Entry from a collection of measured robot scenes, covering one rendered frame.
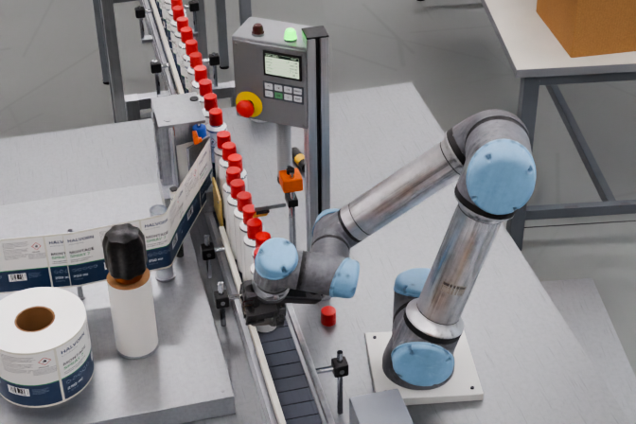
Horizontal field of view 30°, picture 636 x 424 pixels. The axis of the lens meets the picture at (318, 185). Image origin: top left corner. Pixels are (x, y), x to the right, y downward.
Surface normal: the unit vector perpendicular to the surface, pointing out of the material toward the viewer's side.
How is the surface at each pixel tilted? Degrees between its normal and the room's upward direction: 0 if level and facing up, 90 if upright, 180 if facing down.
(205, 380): 0
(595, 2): 90
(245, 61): 90
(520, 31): 0
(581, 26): 90
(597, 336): 0
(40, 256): 90
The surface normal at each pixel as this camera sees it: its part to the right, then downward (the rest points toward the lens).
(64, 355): 0.66, 0.42
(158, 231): 0.32, 0.53
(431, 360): -0.11, 0.62
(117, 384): -0.01, -0.82
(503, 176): -0.03, 0.40
